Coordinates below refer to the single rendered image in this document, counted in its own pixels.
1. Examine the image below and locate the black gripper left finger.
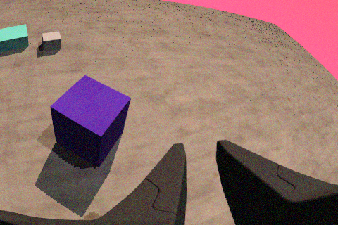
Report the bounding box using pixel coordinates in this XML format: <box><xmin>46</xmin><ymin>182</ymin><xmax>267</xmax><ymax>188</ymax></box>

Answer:
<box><xmin>0</xmin><ymin>143</ymin><xmax>187</xmax><ymax>225</ymax></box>

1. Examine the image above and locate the purple cube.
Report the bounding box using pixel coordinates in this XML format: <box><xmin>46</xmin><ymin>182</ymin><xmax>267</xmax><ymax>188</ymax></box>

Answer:
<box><xmin>51</xmin><ymin>75</ymin><xmax>131</xmax><ymax>167</ymax></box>

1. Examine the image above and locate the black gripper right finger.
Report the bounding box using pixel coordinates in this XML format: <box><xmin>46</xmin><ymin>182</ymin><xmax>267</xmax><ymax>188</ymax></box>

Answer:
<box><xmin>216</xmin><ymin>140</ymin><xmax>338</xmax><ymax>225</ymax></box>

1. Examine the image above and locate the mint green rectangular block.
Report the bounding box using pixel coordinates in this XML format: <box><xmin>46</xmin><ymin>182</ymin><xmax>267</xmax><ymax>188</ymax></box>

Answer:
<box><xmin>0</xmin><ymin>25</ymin><xmax>28</xmax><ymax>53</ymax></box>

